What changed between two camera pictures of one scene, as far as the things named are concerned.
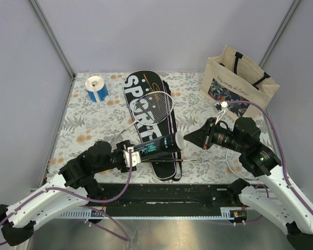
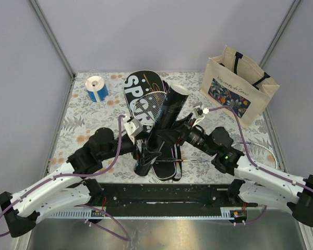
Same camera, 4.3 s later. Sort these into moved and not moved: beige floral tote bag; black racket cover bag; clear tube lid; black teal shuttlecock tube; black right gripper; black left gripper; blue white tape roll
Moved: clear tube lid; black right gripper; black teal shuttlecock tube; black racket cover bag; black left gripper
Not moved: beige floral tote bag; blue white tape roll
